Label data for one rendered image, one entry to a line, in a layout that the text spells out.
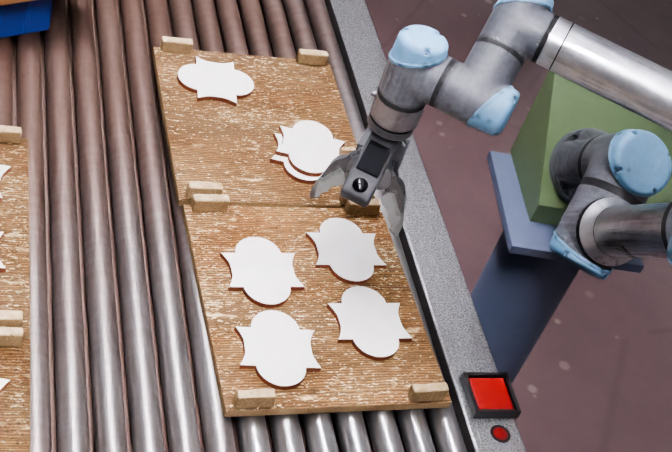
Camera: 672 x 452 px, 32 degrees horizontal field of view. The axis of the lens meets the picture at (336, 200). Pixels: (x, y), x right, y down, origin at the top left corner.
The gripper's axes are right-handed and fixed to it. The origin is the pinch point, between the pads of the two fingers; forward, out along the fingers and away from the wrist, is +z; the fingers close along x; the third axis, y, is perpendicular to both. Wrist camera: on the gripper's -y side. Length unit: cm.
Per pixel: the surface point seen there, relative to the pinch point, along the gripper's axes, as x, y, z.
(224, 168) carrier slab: 24.0, 7.7, 8.1
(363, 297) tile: -6.8, -7.8, 6.9
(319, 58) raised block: 21, 46, 6
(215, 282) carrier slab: 14.7, -17.2, 7.9
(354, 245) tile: -1.8, 2.4, 7.0
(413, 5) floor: 26, 240, 103
